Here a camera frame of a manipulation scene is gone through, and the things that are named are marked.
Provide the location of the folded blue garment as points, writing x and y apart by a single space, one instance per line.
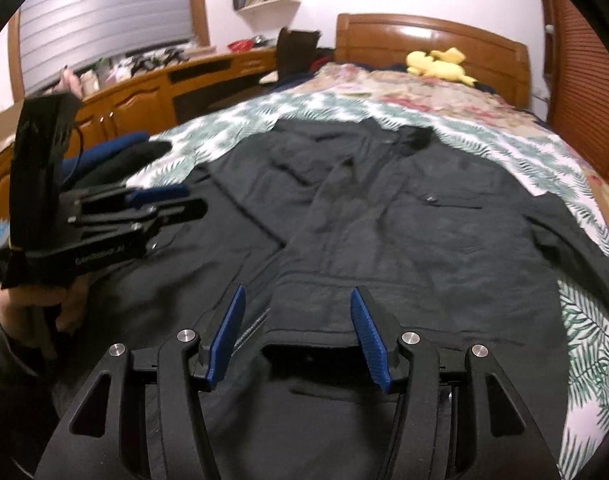
114 147

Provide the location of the wooden window frame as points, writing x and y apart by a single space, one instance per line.
198 0

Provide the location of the pink bottle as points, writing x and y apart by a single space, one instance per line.
69 82

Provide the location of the wooden louvered wardrobe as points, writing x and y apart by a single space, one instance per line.
584 75

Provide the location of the leaf print bedsheet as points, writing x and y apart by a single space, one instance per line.
584 330

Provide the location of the black jacket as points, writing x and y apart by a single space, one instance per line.
384 220

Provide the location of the small metal bowl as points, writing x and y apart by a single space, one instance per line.
261 39

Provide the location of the red bowl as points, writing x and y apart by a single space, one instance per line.
240 46

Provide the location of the cluster of cosmetic bottles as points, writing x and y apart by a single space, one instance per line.
97 77

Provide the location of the yellow plush toy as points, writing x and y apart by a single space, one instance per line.
434 65

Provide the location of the wooden headboard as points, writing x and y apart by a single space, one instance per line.
374 40

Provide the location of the wooden desk cabinet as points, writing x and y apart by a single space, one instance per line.
144 95

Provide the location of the person's left hand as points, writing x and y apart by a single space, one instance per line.
14 307

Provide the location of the folded black garment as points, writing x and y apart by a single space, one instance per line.
134 160

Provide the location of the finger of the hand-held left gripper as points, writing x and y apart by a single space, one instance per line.
159 194
184 210

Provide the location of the grey window blind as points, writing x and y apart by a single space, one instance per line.
104 5

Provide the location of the floral blanket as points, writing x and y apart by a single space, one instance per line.
399 92

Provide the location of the person's left forearm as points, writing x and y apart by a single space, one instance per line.
4 355

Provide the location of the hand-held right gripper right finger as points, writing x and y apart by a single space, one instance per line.
369 335

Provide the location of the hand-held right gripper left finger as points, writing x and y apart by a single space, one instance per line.
229 330

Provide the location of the group of black toy models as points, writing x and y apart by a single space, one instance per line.
159 57

